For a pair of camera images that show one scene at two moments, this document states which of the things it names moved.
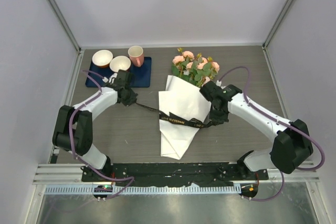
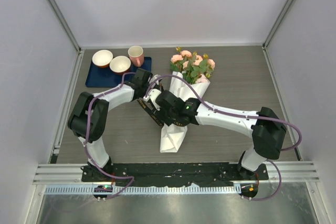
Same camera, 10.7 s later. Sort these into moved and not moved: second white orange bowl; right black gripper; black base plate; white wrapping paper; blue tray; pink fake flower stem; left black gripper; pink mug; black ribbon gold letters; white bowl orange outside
Moved: left black gripper; pink fake flower stem; right black gripper; black ribbon gold letters; white wrapping paper
Not moved: pink mug; white bowl orange outside; black base plate; blue tray; second white orange bowl
